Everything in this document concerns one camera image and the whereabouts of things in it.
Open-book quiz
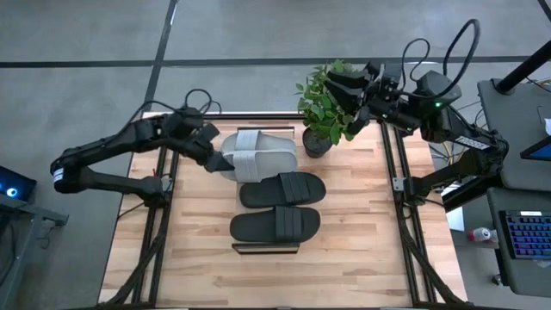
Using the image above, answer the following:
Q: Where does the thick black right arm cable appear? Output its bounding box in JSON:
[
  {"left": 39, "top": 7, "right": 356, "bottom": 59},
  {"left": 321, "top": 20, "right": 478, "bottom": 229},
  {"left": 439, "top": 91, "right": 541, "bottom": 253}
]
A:
[{"left": 399, "top": 18, "right": 481, "bottom": 102}]

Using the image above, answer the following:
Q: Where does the green potted plant black pot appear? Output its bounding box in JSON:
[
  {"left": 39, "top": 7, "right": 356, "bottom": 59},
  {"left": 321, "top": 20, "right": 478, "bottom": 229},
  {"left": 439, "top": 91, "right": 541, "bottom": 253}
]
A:
[{"left": 294, "top": 59, "right": 379, "bottom": 159}]

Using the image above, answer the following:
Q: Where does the yellow cable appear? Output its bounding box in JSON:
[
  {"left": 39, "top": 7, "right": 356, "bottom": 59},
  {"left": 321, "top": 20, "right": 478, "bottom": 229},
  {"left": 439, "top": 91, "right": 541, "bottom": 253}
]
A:
[{"left": 437, "top": 140, "right": 458, "bottom": 164}]

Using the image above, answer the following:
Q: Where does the red white bottle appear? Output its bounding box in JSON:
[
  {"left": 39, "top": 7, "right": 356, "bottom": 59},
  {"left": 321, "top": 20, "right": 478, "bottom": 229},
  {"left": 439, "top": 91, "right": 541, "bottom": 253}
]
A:
[{"left": 467, "top": 226, "right": 499, "bottom": 245}]

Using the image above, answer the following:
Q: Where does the black slide sandal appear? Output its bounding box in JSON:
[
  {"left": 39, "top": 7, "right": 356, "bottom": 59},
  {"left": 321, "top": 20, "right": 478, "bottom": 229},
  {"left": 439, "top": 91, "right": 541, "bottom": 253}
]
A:
[
  {"left": 229, "top": 205, "right": 322, "bottom": 244},
  {"left": 238, "top": 171, "right": 327, "bottom": 210}
]

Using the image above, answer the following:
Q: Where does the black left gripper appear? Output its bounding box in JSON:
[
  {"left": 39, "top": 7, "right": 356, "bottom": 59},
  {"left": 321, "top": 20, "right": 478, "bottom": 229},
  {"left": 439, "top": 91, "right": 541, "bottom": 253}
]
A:
[{"left": 163, "top": 107, "right": 236, "bottom": 173}]

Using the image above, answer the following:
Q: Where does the black box blue light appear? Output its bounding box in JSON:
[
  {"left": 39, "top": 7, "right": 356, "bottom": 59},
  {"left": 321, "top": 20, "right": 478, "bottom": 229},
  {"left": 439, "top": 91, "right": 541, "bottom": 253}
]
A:
[{"left": 0, "top": 165, "right": 38, "bottom": 202}]

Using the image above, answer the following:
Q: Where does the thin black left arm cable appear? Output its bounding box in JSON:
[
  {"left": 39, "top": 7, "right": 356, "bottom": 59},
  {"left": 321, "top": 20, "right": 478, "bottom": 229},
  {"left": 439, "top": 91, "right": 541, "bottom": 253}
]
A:
[{"left": 128, "top": 88, "right": 223, "bottom": 127}]

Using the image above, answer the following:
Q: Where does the grey slide sandal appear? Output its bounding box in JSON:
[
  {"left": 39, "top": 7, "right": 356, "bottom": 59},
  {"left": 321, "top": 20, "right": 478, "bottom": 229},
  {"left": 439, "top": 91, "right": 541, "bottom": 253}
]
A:
[
  {"left": 220, "top": 148, "right": 300, "bottom": 184},
  {"left": 221, "top": 130, "right": 298, "bottom": 157}
]

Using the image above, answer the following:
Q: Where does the tablet screen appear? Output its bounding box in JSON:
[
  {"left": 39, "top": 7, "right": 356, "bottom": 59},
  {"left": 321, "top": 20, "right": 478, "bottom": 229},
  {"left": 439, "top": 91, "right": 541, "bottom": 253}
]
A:
[{"left": 519, "top": 135, "right": 551, "bottom": 163}]

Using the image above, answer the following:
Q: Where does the wooden shelf black metal frame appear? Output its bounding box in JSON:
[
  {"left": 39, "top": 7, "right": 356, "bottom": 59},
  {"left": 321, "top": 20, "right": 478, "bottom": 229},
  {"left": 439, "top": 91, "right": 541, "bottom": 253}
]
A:
[{"left": 231, "top": 124, "right": 301, "bottom": 255}]

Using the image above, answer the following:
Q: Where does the black pole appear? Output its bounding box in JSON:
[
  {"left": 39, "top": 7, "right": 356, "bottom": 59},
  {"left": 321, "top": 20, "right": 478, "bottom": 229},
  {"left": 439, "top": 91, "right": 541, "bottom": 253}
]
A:
[{"left": 493, "top": 40, "right": 551, "bottom": 95}]

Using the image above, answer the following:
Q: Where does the backlit keyboard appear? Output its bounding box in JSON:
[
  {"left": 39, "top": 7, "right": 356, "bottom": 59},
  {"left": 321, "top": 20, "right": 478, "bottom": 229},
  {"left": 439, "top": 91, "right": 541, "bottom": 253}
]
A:
[{"left": 498, "top": 209, "right": 551, "bottom": 260}]

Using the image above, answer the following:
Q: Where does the grey metal stand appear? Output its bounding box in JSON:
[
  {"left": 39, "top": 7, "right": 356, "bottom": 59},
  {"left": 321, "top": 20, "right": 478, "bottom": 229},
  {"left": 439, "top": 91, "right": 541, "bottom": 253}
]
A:
[{"left": 0, "top": 195, "right": 70, "bottom": 310}]

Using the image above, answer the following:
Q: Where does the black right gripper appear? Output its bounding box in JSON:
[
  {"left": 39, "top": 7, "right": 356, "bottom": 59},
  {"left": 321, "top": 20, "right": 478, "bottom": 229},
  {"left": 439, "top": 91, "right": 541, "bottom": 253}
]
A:
[{"left": 323, "top": 59, "right": 421, "bottom": 135}]

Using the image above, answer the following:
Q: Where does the grey desk with keyboard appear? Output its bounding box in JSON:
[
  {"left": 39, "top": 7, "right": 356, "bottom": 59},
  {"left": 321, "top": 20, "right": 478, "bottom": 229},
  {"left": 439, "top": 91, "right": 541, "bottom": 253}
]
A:
[{"left": 486, "top": 187, "right": 551, "bottom": 298}]

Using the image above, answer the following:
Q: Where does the grey desk with pole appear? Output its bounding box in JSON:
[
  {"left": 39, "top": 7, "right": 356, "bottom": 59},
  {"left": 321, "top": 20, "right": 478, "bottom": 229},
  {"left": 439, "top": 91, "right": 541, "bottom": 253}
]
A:
[{"left": 476, "top": 77, "right": 551, "bottom": 193}]

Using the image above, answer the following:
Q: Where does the black aluminium table frame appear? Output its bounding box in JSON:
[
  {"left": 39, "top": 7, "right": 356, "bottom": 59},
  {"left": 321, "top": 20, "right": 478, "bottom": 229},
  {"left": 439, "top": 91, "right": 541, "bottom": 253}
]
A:
[{"left": 97, "top": 102, "right": 468, "bottom": 310}]

